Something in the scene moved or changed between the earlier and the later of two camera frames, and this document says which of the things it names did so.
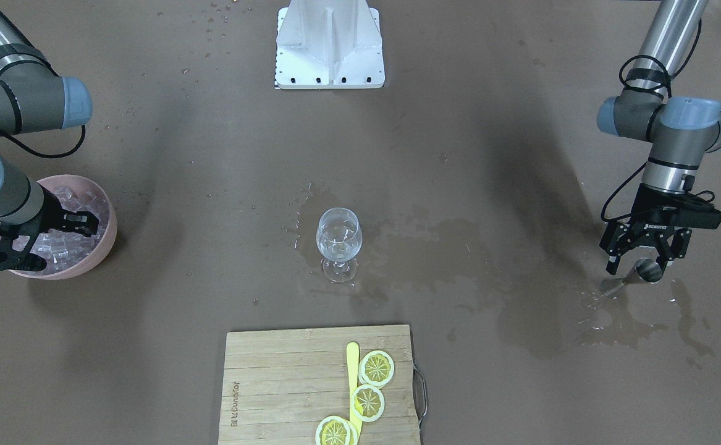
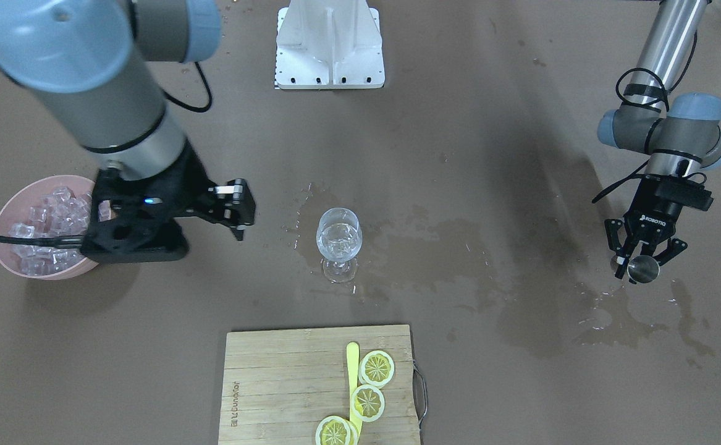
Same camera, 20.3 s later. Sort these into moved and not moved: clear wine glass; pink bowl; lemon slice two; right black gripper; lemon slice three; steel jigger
Moved: right black gripper; steel jigger
Not moved: lemon slice three; pink bowl; clear wine glass; lemon slice two
